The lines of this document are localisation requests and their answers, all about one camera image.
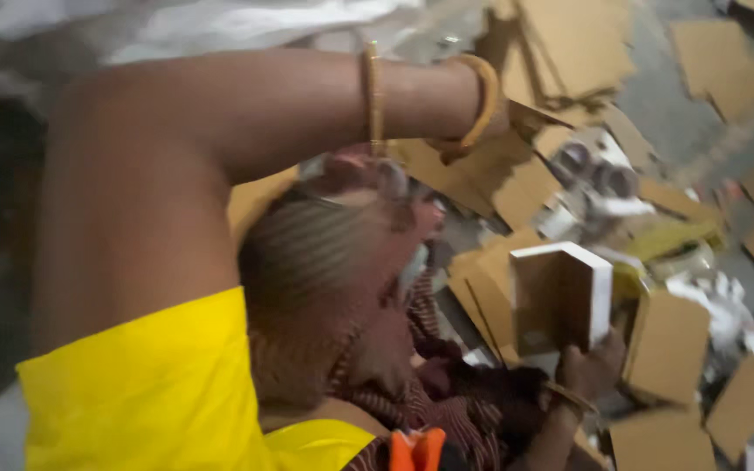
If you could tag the eyeglasses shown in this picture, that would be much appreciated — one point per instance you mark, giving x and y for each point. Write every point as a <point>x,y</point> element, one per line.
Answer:
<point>387,178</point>

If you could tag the gold wrist bangle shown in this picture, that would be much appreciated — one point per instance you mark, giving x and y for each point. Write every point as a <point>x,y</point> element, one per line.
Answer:
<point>570,396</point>

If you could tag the white pack with grey rolls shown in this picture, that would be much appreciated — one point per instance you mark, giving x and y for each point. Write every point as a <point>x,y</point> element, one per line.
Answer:
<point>590,175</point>

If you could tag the scattered brown cardboard pieces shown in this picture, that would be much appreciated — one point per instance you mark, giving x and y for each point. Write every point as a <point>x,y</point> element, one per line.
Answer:
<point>570,46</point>

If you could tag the yellow plastic bag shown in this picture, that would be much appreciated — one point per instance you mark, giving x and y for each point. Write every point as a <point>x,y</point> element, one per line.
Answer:
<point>675,239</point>

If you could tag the heap of white paper scraps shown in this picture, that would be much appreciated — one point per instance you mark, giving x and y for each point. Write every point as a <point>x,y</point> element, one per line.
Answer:
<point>730,314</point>

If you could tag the thin gold bangle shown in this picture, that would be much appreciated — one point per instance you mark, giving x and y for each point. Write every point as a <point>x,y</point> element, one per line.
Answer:
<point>372,98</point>

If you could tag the clear tape roll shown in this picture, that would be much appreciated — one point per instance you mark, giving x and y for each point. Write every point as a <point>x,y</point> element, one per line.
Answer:
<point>681,261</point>

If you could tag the yellow garment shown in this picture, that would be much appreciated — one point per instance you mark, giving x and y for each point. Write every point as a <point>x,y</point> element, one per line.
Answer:
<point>148,392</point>

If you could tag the open white cardboard box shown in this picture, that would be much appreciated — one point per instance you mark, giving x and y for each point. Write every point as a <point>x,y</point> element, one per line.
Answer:
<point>557,297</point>

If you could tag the thick orange bangle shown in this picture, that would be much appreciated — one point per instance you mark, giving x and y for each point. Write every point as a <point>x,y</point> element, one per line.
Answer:
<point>484,98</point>

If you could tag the maroon patterned garment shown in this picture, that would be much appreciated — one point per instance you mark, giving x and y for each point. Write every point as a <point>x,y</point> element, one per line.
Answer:
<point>455,405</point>

